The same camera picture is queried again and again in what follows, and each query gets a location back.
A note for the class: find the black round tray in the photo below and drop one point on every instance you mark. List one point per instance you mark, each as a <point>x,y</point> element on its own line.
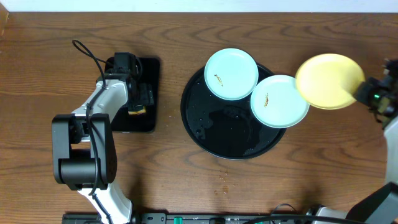
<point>226,129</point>

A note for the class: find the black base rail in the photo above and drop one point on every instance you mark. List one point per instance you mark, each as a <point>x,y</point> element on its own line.
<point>161,218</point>

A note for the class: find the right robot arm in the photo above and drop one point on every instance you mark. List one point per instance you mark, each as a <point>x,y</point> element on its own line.
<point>381,206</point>

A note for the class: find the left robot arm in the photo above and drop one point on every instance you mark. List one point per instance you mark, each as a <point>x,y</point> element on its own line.
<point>84,153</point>

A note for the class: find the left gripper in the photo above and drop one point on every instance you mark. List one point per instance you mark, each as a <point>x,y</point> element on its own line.
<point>142,99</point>

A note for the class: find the green and yellow sponge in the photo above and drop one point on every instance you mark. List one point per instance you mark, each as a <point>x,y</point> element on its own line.
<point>137,111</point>

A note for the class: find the black rectangular tray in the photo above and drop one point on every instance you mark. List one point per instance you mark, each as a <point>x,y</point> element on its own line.
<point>140,116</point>

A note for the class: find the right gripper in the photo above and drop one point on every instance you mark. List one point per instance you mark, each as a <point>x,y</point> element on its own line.
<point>363,94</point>

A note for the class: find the pale blue plate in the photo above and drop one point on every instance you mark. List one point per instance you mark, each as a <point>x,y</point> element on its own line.
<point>277,103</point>

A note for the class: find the light blue plate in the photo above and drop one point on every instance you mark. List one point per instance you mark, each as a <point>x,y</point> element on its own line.
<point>231,74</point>

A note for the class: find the yellow plate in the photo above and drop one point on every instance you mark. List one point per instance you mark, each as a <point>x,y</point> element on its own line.
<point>329,81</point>

